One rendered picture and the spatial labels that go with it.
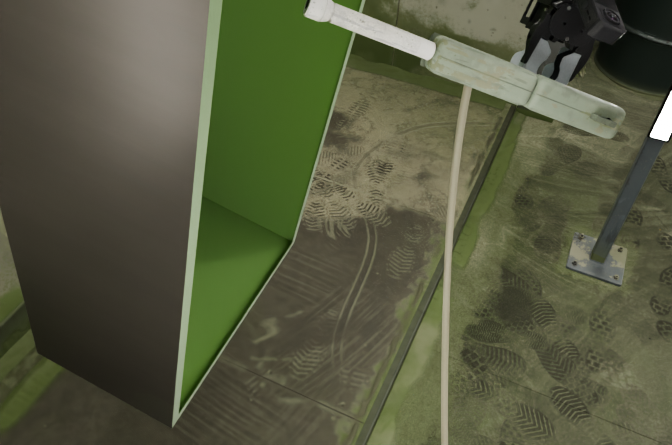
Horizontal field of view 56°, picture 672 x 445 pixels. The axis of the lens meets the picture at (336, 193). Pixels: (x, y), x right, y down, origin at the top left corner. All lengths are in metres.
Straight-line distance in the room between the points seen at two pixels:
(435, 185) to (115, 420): 1.47
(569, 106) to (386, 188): 1.69
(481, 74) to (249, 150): 0.88
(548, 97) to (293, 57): 0.65
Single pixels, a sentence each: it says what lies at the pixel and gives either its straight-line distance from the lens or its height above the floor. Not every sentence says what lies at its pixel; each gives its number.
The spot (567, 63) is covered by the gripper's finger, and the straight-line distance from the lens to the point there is 0.97.
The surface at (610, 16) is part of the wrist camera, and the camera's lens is 0.89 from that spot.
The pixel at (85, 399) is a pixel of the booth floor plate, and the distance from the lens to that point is 2.07.
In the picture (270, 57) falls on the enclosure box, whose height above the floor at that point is 1.04.
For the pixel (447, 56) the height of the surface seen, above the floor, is 1.35.
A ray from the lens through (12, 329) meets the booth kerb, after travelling 2.20.
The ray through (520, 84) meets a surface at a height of 1.31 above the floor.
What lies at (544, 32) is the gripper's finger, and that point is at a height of 1.35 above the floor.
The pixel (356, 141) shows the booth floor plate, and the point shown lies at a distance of 2.78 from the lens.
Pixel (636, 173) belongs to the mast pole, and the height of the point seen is 0.45.
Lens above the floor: 1.77
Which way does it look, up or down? 43 degrees down
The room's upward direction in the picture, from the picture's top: 3 degrees clockwise
